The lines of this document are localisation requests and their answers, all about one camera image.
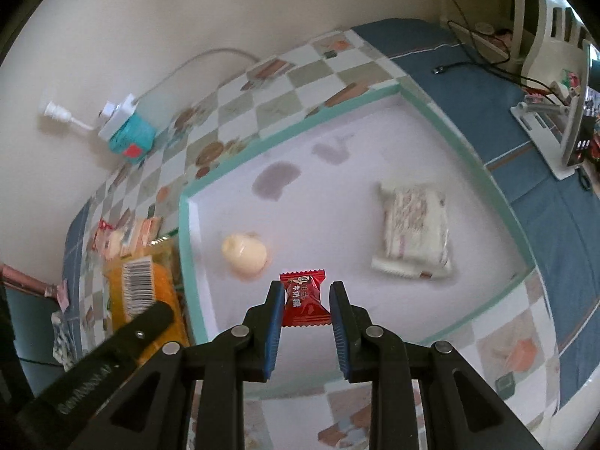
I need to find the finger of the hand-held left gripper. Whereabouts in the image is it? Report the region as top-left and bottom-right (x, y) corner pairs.
(16, 300), (175, 439)

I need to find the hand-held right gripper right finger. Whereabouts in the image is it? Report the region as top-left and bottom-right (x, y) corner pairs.
(329, 281), (547, 450)

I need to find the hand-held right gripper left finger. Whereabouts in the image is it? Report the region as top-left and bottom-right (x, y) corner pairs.
(96, 280), (287, 450)

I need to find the red candy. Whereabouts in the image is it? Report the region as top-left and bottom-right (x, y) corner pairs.
(280, 268), (332, 328)

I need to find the orange snack bag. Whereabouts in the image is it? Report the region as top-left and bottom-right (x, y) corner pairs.
(103, 244), (191, 352)

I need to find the white tray with teal rim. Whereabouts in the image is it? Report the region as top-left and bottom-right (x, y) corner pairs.
(179, 82), (537, 399)

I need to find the beige snack packet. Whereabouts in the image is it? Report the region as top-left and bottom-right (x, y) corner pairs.
(123, 217), (162, 256)

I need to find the blue white patterned cloth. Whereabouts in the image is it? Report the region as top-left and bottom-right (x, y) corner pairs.
(51, 313), (81, 367)

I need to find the cream bun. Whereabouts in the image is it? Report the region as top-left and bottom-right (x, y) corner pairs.
(221, 232), (273, 278)

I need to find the pink rod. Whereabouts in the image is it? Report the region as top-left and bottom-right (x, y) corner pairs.
(0, 265), (69, 310)

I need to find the white snack packet red print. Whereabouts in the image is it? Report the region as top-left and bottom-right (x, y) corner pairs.
(372, 182), (455, 279)

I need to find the checkered printed cloth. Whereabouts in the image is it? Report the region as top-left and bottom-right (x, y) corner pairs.
(77, 29), (561, 450)

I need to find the teal box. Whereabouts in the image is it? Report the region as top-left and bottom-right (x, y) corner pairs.
(109, 115), (155, 165)

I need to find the white power strip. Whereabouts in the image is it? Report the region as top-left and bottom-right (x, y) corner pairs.
(97, 95), (139, 140)

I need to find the white phone stand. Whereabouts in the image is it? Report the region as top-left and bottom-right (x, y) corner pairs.
(510, 40), (594, 180)

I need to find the white wall plug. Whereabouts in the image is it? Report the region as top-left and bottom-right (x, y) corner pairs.
(43, 102), (97, 131)

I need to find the white power cable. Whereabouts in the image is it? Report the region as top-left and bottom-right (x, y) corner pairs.
(136, 48), (261, 104)

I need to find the black cable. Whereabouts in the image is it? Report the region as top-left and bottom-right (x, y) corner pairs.
(441, 0), (512, 64)
(432, 58), (570, 104)

